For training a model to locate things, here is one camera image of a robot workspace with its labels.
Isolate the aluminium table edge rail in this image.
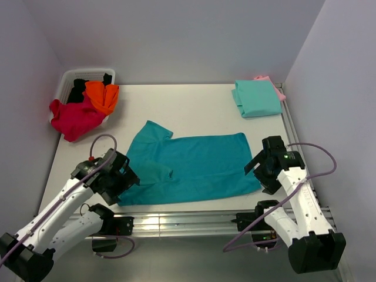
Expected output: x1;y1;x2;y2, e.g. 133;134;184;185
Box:
67;210;337;240

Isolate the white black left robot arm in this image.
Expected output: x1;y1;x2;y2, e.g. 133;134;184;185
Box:
1;149;139;281

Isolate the folded mint t shirt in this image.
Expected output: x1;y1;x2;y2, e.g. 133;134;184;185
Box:
231;80;282;118

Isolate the black t shirt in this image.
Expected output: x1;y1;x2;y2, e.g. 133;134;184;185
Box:
66;73;112;103

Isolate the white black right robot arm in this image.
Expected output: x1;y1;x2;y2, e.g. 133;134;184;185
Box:
244;136;346;274

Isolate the folded pink t shirt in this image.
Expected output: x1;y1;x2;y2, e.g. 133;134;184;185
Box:
254;75;286;102

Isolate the magenta t shirt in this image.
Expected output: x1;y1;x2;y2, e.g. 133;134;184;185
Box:
49;96;106;142

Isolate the white plastic laundry basket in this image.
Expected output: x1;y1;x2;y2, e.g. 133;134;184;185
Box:
48;68;117;130

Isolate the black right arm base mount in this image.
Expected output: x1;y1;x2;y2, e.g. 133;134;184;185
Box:
231;212;277;251

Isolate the teal t shirt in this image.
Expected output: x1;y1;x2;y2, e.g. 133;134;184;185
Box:
119;120;261;206

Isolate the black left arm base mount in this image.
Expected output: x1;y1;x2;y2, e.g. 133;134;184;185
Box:
91;217;135;254

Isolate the orange t shirt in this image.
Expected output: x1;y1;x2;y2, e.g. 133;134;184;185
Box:
85;81;119;116

